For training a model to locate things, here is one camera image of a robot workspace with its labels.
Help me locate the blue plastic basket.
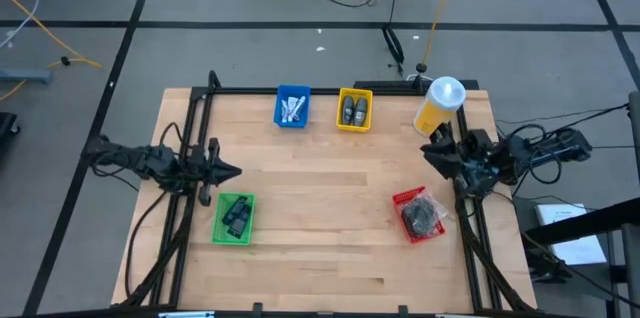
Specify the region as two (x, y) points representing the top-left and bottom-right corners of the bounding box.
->
(273, 83), (312, 130)

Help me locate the green plastic basket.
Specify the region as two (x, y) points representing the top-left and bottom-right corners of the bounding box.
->
(210, 191), (257, 247)

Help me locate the grey table foot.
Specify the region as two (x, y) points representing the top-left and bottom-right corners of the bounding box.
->
(0, 67), (54, 85)

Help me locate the black caster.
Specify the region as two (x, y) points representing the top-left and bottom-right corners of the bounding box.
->
(0, 111), (21, 140)

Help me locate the dark blue tube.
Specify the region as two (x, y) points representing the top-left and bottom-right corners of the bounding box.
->
(221, 196), (250, 227)
(227, 203), (254, 239)

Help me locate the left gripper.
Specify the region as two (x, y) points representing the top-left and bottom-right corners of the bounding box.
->
(187, 137), (243, 208)

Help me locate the yellow plastic basket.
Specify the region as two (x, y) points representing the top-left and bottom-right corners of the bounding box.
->
(335, 87), (374, 133)

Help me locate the yellow floor cable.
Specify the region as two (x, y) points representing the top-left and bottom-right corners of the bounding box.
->
(0, 0), (104, 104)

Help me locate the grey post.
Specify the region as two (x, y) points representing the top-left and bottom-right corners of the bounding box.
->
(627, 90), (640, 184)

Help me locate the red plastic basket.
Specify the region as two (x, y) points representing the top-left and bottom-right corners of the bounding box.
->
(391, 185), (447, 245)

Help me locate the black aluminium rig frame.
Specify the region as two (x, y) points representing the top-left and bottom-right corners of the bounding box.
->
(110, 69), (539, 318)

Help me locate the grey travel bottle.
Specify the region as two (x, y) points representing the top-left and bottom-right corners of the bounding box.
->
(341, 96), (356, 127)
(353, 96), (370, 128)

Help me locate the white wipes canister yellow label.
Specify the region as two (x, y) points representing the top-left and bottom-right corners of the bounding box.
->
(412, 75), (468, 138)

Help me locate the black hanging cable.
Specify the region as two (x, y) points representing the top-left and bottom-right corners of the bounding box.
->
(381, 0), (406, 79)

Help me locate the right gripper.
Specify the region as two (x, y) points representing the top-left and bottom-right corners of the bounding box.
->
(420, 125), (499, 197)

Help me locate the yellow hanging cable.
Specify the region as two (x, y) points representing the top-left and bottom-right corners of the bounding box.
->
(418, 0), (464, 73)

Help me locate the black side table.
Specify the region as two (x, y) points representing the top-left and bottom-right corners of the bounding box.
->
(519, 196), (640, 318)

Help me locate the white booklet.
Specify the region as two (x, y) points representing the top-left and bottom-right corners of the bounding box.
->
(533, 201), (609, 267)

